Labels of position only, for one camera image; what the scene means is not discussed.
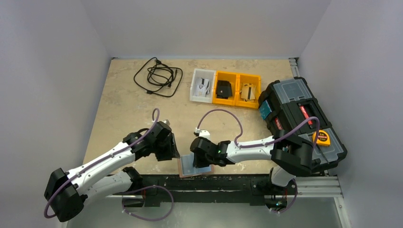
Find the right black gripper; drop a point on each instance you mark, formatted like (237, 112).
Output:
(195, 156)

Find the black plastic toolbox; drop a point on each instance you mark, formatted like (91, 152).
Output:
(292, 102)

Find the blue packet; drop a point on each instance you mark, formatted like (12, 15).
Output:
(265, 110)

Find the tan cards stack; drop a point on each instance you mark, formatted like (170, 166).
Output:
(247, 92)

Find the white plastic bin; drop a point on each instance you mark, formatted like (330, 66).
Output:
(203, 73)

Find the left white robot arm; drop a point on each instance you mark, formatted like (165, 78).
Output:
(67, 192)

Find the yellow tape measure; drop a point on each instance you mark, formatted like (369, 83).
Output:
(321, 138)

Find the white cards stack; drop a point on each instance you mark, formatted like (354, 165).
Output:
(201, 87)

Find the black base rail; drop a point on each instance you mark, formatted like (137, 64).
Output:
(252, 189)

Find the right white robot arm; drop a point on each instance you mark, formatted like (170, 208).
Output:
(291, 154)

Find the yellow bin with black cards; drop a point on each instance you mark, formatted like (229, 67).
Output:
(233, 79)

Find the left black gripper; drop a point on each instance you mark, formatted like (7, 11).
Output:
(171, 151)

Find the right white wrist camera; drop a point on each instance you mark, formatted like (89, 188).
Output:
(202, 133)

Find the yellow bin with tan cards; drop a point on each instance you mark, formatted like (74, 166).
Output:
(253, 79)

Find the black cards stack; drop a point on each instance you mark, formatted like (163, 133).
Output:
(223, 89)

